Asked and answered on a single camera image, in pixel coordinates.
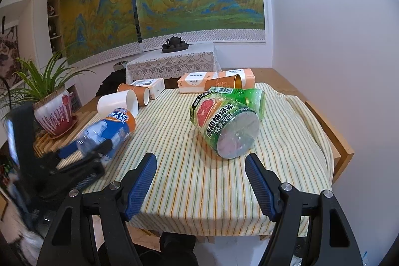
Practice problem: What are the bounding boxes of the wooden wall shelf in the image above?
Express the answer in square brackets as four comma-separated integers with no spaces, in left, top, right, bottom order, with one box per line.
[47,0,64,53]

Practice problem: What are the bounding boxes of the blue labelled plastic bottle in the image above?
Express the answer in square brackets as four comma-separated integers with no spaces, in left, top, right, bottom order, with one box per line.
[76,108,136,166]

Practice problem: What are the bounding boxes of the green landscape painting left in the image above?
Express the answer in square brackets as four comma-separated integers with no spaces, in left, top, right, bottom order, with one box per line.
[60,0,138,64]

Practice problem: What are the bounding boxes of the orange tissue pack right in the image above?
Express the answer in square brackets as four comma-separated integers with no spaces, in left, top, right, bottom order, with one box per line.
[218,68,256,89]

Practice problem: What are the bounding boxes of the black teapot set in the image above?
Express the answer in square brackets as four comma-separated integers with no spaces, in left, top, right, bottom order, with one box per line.
[162,36,189,53]

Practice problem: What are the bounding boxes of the brown paper cup left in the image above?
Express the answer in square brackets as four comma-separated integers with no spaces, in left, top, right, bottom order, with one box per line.
[117,84,150,107]

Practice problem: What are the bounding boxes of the orange tissue pack left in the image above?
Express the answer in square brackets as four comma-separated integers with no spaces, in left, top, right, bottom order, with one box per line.
[177,72,218,93]

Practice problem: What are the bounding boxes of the white paper cup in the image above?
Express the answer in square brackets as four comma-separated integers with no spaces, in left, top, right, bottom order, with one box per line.
[97,90,139,118]

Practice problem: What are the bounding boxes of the green grapefruit tea bottle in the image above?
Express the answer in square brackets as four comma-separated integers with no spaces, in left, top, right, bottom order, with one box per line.
[190,87,266,159]

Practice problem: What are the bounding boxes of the brown paper cup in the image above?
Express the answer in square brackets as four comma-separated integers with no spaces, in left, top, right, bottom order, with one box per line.
[117,84,150,107]
[204,74,242,91]

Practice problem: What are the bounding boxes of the striped yellow tablecloth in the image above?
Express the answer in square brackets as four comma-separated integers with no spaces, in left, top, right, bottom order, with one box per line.
[88,82,334,236]

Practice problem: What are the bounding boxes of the wooden table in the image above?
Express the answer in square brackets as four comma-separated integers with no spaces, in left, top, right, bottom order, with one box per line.
[71,67,356,184]

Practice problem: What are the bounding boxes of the brown paper cup right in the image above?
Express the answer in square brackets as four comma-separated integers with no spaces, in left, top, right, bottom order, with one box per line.
[204,74,242,91]

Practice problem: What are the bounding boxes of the white small carton box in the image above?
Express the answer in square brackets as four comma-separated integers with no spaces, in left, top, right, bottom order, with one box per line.
[130,78,165,100]

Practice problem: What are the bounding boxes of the red floral wall picture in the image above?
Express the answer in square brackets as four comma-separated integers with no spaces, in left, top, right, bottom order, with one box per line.
[0,26,21,87]

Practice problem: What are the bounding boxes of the green potted plant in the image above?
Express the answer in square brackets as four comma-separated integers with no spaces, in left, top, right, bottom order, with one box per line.
[1,51,93,111]

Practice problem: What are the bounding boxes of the orange tissue pack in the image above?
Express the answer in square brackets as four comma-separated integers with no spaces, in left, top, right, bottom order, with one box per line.
[218,68,256,89]
[177,72,218,93]

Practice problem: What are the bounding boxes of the white lace covered table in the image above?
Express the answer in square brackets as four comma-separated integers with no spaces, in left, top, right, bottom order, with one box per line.
[126,43,221,84]

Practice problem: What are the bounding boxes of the red white ceramic pot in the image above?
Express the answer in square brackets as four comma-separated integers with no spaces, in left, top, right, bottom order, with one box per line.
[33,87,74,137]

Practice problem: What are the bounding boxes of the wooden slatted tray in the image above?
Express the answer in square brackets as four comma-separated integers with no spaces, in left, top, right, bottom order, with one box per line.
[33,111,98,157]

